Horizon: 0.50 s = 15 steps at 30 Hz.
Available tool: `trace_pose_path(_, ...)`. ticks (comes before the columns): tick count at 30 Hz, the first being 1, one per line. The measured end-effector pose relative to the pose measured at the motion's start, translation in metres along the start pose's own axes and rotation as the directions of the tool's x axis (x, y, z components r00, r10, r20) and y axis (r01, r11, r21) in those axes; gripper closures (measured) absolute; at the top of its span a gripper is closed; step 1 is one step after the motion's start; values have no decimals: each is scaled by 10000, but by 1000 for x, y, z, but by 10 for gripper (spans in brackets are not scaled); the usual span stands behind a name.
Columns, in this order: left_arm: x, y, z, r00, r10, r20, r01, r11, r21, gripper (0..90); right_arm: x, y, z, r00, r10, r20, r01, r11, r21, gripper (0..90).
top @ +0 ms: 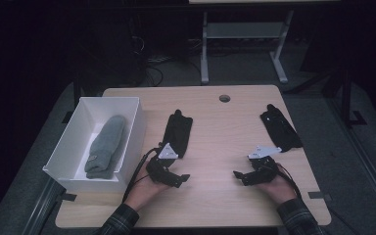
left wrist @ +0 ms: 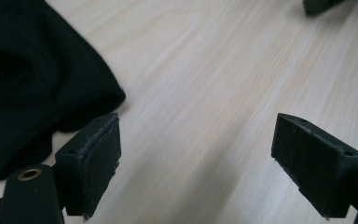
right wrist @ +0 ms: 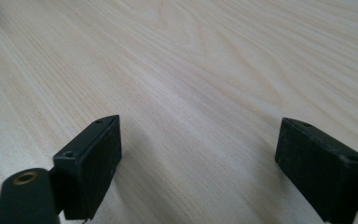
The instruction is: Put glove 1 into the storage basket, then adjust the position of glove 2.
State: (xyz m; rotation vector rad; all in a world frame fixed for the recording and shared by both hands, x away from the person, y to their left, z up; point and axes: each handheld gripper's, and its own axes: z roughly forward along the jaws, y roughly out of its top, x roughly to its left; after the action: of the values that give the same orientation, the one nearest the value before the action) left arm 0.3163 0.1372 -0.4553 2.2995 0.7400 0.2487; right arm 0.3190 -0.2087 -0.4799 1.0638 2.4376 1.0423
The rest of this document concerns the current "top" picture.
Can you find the person's right hand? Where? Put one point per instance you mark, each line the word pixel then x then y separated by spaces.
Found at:
pixel 280 191

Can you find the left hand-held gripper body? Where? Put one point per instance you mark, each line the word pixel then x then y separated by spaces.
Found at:
pixel 160 169

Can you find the grey metal desk frame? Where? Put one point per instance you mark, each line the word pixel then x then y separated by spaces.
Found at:
pixel 244 31

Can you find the person's left hand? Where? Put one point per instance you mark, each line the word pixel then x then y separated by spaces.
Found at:
pixel 143 192

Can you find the white box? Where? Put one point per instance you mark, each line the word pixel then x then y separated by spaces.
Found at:
pixel 75 137

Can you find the black glove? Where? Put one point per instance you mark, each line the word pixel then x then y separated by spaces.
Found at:
pixel 178 130
pixel 280 130

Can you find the metal rail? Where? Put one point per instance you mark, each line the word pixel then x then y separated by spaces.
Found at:
pixel 365 156
pixel 39 209

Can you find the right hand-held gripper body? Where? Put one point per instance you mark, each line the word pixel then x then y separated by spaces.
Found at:
pixel 262 171

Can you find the black stand foot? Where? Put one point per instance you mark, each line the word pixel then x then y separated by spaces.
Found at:
pixel 351 111

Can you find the black tape strip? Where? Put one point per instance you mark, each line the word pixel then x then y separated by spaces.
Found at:
pixel 319 196
pixel 68 197

